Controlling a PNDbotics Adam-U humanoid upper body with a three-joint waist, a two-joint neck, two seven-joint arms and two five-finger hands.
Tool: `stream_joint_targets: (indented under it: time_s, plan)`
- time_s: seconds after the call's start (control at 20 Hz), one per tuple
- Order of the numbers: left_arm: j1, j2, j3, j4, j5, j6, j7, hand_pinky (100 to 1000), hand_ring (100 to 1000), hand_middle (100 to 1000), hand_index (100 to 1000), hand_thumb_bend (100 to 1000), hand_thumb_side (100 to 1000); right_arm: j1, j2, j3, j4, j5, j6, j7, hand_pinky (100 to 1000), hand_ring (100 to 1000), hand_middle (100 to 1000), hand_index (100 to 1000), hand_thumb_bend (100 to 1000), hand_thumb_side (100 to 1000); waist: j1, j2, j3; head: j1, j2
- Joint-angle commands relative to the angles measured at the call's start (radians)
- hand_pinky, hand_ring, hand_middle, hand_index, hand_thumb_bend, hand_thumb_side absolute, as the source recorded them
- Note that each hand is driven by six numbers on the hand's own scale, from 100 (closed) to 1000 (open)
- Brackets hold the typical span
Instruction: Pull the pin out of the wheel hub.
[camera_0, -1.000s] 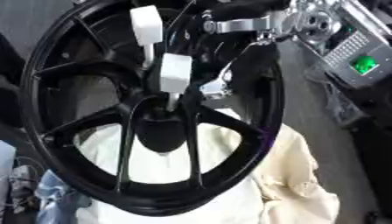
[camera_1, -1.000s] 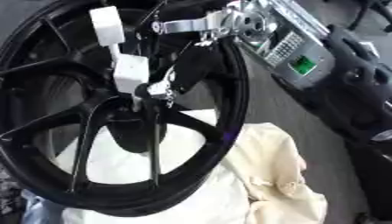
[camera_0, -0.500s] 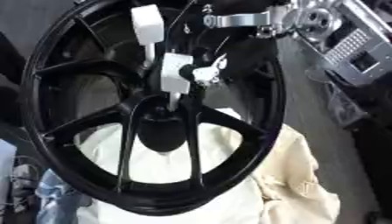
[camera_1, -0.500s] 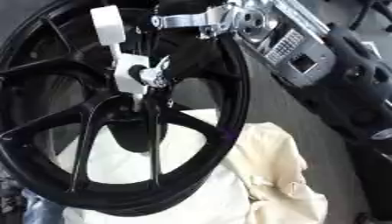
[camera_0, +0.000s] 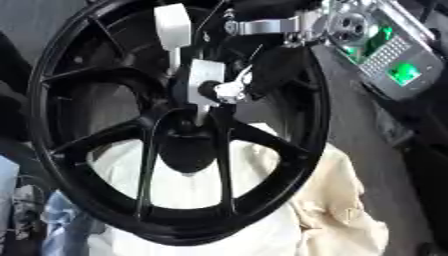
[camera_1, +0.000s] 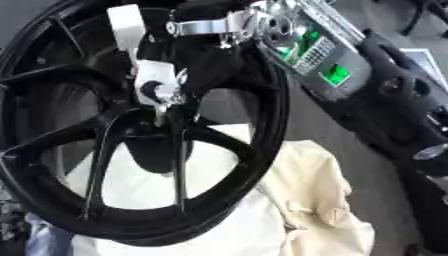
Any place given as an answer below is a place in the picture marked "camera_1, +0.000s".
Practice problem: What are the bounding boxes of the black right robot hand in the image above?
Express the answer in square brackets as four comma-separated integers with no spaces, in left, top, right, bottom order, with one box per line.
[134,0,277,112]

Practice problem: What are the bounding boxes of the white pin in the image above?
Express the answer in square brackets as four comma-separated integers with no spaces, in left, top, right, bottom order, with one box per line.
[105,3,149,69]
[133,60,189,128]

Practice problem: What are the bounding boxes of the black spoked wheel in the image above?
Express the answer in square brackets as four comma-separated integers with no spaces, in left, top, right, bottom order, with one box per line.
[0,0,293,248]

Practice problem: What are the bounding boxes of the cream fabric cover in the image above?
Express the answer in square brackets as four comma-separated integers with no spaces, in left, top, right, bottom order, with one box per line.
[57,123,377,256]

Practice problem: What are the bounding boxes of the white flat board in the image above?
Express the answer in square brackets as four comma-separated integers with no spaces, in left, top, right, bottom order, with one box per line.
[400,47,448,92]

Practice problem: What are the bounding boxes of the black office chair base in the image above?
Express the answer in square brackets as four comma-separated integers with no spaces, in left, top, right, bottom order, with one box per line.
[399,0,448,37]

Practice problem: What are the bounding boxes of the blue fabric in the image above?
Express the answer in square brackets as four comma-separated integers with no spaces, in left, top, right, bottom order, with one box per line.
[22,213,77,256]

